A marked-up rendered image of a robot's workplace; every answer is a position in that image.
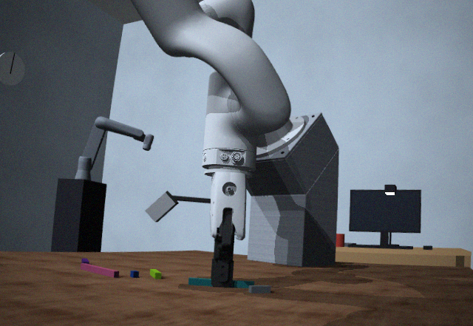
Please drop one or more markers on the pink rod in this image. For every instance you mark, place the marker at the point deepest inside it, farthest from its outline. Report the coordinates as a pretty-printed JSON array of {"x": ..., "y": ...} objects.
[{"x": 99, "y": 270}]

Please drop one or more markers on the lime green rod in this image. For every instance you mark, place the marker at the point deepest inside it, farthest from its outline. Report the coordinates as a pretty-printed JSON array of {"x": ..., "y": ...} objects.
[{"x": 155, "y": 273}]

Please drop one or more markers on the turquoise rod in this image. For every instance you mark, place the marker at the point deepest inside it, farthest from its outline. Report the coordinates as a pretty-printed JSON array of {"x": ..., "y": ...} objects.
[{"x": 207, "y": 282}]

